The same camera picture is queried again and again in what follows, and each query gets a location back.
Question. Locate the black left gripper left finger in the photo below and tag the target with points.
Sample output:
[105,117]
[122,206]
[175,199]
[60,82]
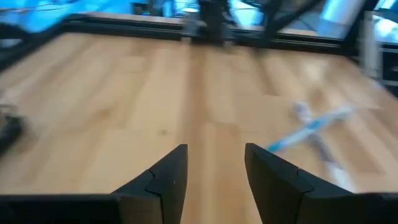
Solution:
[161,189]

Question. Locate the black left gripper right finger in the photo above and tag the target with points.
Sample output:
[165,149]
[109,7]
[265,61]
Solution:
[280,189]

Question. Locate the purple toothbrush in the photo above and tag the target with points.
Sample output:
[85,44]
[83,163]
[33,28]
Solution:
[329,158]

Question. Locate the blue toothbrush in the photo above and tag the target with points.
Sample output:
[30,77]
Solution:
[308,129]

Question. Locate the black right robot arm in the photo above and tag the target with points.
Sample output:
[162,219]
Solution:
[214,15]

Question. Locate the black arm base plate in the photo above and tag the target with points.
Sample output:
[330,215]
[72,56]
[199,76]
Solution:
[211,35]

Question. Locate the silver vertical post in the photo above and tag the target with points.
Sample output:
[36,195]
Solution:
[370,43]

